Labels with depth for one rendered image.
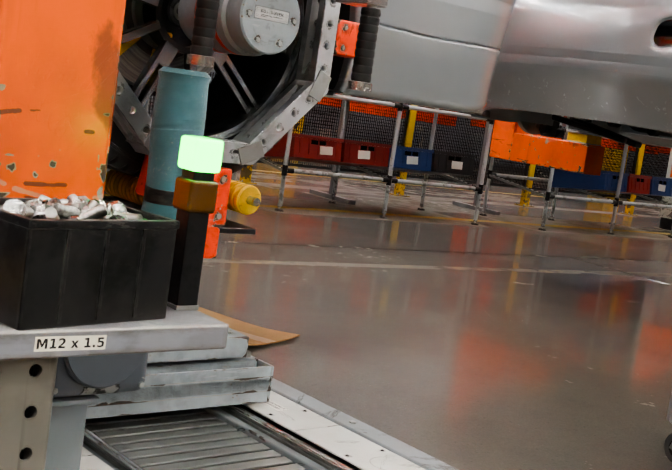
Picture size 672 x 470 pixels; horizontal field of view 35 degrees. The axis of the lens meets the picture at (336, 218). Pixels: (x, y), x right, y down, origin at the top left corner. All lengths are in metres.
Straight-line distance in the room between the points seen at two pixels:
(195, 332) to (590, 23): 3.22
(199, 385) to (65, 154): 0.86
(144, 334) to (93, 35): 0.39
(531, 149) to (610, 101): 1.88
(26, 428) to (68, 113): 0.39
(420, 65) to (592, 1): 1.96
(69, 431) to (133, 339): 0.53
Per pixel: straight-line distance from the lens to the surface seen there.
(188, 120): 1.79
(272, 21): 1.85
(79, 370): 1.61
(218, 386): 2.13
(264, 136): 2.04
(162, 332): 1.21
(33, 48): 1.32
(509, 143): 6.15
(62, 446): 1.71
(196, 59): 1.68
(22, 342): 1.13
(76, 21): 1.35
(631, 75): 4.15
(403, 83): 2.39
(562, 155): 5.91
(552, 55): 4.36
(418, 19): 2.41
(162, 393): 2.06
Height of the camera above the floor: 0.73
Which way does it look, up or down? 6 degrees down
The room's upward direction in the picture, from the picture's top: 8 degrees clockwise
